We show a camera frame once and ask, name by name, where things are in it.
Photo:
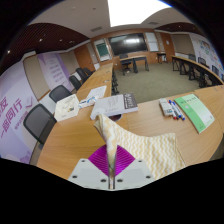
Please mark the group of black chairs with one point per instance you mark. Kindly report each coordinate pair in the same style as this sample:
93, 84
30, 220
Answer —
201, 61

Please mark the green booklet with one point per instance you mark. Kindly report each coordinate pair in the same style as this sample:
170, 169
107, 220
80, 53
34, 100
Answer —
195, 111

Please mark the brown wooden door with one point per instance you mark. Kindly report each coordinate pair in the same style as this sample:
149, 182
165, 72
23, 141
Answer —
166, 46
83, 58

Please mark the long wooden side table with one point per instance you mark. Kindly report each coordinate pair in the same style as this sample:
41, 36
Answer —
200, 66

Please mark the large purple wall banner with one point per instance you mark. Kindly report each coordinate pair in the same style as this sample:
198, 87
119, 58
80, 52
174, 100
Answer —
15, 113

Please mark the black chair at desk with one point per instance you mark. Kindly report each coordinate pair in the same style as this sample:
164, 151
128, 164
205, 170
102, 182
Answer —
125, 63

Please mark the white cardboard box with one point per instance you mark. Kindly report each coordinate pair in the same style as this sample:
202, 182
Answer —
66, 107

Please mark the white printed paper sheet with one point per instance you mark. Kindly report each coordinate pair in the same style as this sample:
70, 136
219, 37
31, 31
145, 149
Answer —
97, 91

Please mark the colourful wall posters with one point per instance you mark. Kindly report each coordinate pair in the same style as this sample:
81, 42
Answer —
206, 50

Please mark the white book with dark spine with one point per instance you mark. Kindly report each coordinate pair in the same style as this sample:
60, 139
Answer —
111, 105

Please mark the red whiteboard marker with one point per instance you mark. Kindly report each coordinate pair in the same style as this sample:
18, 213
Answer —
173, 111

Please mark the dark-legged wooden desk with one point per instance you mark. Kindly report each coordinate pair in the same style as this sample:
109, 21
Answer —
133, 59

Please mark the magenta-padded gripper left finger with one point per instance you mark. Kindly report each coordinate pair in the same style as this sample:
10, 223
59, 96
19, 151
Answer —
96, 168

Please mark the small dark side table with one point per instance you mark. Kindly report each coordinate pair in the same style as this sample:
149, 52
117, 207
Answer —
162, 55

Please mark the row of black office chairs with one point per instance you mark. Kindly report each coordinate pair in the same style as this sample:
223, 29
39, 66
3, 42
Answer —
81, 75

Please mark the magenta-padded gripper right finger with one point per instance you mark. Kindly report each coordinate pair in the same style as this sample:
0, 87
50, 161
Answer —
130, 170

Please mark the black mesh office chair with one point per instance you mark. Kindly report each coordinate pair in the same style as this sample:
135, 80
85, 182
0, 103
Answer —
38, 121
60, 93

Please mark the white whiteboard eraser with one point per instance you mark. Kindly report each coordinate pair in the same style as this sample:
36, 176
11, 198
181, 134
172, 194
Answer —
165, 106

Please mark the large black wall screen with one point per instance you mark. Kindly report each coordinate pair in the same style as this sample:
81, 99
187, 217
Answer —
128, 44

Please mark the large ceiling light panel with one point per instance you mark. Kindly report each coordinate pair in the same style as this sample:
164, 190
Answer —
133, 11

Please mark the cream zigzag patterned towel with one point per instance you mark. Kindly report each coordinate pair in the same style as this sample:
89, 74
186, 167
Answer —
150, 150

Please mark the green board in white frame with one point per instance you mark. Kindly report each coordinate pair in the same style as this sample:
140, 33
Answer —
102, 50

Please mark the blue whiteboard marker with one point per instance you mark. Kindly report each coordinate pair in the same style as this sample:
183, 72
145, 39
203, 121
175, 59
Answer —
179, 111

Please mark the purple standing banner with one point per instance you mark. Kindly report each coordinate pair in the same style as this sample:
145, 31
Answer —
53, 71

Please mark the small blue and white packet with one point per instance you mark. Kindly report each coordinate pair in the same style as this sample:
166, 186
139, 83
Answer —
87, 102

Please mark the white wall board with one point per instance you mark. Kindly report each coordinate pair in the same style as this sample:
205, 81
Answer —
152, 41

